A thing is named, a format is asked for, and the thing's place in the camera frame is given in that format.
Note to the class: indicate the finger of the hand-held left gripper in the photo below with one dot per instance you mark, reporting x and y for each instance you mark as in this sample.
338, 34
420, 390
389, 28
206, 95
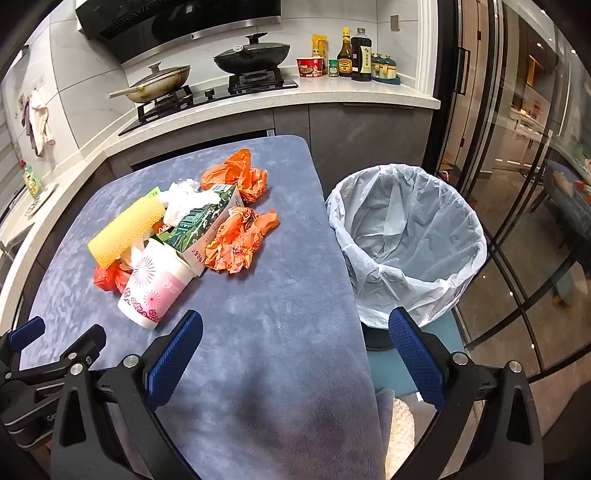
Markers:
27, 333
87, 340

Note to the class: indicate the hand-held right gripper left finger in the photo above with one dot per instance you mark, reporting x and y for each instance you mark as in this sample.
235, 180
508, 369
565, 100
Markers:
178, 357

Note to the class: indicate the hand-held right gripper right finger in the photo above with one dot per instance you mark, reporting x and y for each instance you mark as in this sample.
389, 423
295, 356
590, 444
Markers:
415, 364

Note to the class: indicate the red plastic bag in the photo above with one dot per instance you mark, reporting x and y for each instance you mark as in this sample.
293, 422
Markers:
108, 277

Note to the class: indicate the pink and white paper cup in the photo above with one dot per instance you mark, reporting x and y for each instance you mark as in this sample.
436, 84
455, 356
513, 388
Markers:
152, 286

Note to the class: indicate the yellow sponge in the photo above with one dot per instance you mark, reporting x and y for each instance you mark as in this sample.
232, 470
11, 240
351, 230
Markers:
124, 228

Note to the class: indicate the bin with white liner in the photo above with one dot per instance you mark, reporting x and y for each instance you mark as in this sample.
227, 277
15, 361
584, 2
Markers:
406, 240

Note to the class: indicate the orange plastic bag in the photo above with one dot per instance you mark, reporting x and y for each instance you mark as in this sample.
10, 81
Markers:
240, 240
235, 173

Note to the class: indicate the dark green printed carton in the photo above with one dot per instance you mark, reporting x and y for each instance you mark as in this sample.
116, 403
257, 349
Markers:
198, 226

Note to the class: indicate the white tissue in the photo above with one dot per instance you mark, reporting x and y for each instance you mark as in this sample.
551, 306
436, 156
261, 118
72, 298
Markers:
184, 198

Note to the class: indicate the white fluffy rug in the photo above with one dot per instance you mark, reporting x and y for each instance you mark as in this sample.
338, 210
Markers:
400, 434

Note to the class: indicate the steel kitchen sink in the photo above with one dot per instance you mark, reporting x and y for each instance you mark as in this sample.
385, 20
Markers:
11, 240

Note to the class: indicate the white plate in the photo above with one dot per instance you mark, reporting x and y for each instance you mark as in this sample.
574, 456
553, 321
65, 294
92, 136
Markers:
44, 198

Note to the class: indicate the green dish soap bottle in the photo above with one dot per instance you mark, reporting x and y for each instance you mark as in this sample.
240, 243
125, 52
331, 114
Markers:
32, 182

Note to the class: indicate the hanging kitchen cloths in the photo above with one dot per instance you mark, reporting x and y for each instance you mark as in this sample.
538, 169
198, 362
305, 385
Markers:
39, 122

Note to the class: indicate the kitchen counter with grey cabinets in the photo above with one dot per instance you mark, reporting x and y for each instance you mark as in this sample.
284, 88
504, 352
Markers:
360, 129

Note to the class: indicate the glass sliding door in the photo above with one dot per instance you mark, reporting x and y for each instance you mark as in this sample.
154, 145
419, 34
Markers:
517, 138

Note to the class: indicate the black gas stove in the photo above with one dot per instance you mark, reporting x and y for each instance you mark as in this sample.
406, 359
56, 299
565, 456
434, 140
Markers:
217, 94

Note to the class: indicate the frying pan with glass lid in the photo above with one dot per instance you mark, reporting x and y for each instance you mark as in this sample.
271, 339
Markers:
159, 83

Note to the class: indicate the condiment jar set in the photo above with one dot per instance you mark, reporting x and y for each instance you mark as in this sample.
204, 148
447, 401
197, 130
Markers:
385, 69

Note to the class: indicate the small green capped jar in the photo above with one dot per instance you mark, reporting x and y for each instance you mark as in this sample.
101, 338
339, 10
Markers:
333, 68

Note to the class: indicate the brown sauce bottle yellow label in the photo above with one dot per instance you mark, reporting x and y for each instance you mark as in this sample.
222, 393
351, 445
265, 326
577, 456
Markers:
345, 62

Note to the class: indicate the black wok with lid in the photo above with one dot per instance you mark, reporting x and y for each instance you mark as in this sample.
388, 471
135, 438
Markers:
251, 55

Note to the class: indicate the dark soy sauce bottle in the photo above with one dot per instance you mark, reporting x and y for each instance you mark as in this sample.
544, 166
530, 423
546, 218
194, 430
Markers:
361, 57

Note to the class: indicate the red instant noodle cup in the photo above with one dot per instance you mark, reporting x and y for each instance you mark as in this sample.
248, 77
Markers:
309, 68

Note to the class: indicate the yellow food packet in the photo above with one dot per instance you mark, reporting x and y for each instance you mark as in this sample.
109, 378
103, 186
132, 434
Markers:
319, 45

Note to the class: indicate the black range hood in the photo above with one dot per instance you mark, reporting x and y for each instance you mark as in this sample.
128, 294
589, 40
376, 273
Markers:
184, 21

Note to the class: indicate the grey wall socket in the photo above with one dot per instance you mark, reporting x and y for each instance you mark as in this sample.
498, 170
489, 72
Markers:
394, 23

